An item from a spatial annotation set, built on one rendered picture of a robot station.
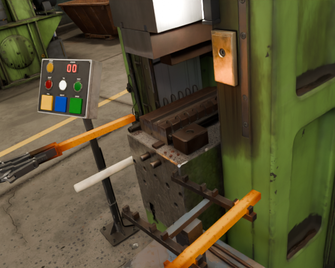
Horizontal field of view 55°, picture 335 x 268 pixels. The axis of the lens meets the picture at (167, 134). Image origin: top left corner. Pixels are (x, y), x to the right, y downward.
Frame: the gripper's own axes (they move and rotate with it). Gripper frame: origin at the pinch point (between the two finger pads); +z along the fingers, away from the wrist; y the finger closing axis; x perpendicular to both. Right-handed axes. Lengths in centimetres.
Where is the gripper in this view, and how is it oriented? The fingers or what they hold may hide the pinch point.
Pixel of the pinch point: (44, 153)
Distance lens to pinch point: 116.4
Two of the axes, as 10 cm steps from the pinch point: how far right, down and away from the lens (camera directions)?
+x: -1.5, -8.6, -4.9
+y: 6.0, 3.2, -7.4
